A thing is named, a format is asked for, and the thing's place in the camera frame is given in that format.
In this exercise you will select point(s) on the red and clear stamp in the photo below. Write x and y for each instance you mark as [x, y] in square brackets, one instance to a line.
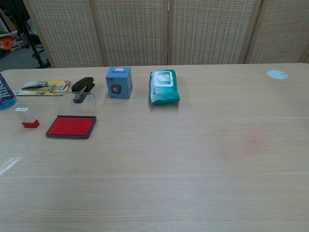
[26, 117]

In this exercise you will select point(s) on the red ink pad clear lid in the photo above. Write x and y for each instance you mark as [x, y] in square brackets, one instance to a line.
[71, 126]

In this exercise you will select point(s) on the green wet wipes pack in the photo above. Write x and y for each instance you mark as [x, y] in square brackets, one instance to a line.
[164, 89]

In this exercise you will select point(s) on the blue speaker box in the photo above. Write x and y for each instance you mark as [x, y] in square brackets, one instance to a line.
[118, 84]

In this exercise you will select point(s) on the black stapler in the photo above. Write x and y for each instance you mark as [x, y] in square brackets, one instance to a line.
[83, 83]

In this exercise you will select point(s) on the woven wooden screen panel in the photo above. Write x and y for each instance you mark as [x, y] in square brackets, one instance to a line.
[67, 33]
[282, 31]
[210, 31]
[132, 31]

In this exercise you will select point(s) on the tool on yellow blister card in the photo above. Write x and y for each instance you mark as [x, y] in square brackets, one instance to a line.
[38, 87]

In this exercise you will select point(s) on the round grey table grommet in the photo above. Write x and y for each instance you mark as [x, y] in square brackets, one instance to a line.
[277, 74]

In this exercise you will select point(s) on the black tripod stand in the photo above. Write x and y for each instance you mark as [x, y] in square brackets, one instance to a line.
[33, 46]

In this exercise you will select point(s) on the blue labelled bottle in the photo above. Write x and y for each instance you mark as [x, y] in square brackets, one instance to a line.
[5, 94]

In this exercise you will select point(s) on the orange object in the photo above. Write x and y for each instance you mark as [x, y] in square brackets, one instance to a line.
[6, 44]

